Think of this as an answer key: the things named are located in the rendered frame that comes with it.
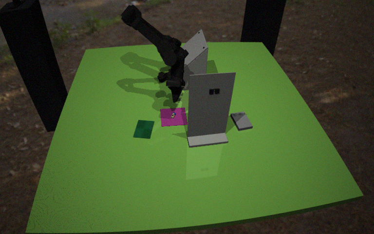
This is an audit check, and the magenta square zone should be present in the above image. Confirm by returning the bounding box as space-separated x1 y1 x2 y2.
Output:
160 108 187 127

